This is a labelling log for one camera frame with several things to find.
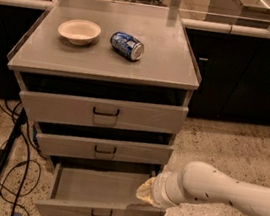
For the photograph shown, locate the grey top drawer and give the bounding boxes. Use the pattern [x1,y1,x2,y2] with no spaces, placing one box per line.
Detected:
[20,91,188,134]

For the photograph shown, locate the grey drawer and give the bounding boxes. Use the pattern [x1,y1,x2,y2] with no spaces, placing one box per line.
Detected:
[36,133,173,165]
[36,158,165,216]
[20,91,188,134]

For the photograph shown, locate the blue soda can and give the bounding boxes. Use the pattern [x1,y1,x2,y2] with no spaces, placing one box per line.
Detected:
[110,31,144,61]

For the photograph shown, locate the grey bottom drawer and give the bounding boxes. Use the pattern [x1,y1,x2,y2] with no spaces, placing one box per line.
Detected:
[36,158,165,216]

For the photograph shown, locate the black floor cable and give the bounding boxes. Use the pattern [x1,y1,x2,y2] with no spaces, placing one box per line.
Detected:
[0,97,52,216]

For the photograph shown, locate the grey drawer cabinet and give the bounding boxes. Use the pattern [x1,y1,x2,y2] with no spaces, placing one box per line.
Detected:
[0,0,213,189]

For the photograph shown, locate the grey middle drawer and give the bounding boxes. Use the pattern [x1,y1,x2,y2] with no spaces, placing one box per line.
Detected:
[36,133,173,165]

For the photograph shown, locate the black metal stand leg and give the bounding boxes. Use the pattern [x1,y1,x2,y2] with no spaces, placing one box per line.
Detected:
[0,103,30,201]

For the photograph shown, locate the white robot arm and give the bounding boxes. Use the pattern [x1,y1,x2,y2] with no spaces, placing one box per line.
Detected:
[136,161,270,216]

